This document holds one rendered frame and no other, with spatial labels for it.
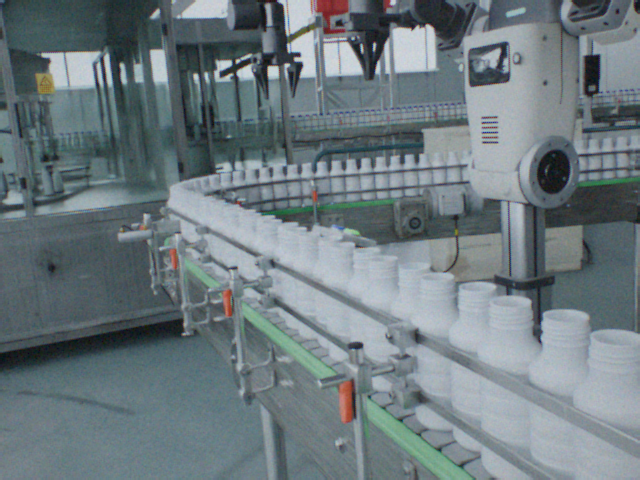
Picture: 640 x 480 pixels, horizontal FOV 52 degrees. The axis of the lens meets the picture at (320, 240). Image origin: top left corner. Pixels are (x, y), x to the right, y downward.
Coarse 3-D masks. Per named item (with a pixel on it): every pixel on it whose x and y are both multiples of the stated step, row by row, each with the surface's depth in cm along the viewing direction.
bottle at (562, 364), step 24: (552, 312) 55; (576, 312) 55; (552, 336) 53; (576, 336) 52; (552, 360) 53; (576, 360) 52; (552, 384) 52; (576, 384) 52; (552, 432) 53; (552, 456) 54
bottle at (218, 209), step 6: (216, 204) 149; (222, 204) 150; (228, 204) 148; (216, 210) 147; (222, 210) 147; (216, 216) 148; (222, 216) 147; (216, 222) 147; (222, 222) 147; (216, 228) 147; (216, 240) 148; (216, 246) 148; (216, 252) 148; (222, 252) 148; (216, 258) 149; (222, 258) 148; (216, 270) 150; (222, 270) 149; (222, 276) 149
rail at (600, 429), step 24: (216, 264) 146; (288, 312) 105; (336, 336) 89; (456, 360) 62; (504, 384) 56; (528, 384) 53; (432, 408) 67; (552, 408) 51; (576, 408) 49; (480, 432) 60; (600, 432) 46; (624, 432) 45; (504, 456) 57
